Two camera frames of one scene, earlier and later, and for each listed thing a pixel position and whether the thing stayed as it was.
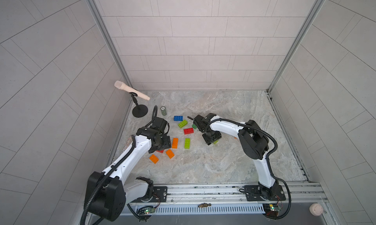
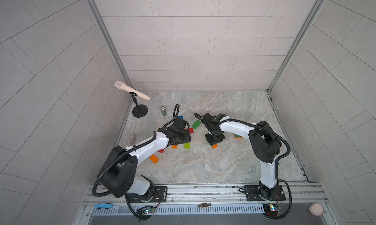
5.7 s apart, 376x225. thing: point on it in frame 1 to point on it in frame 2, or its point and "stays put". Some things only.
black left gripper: (167, 143) to (187, 137)
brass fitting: (204, 205) stays put
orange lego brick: (153, 158) stays put
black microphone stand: (140, 110) stays put
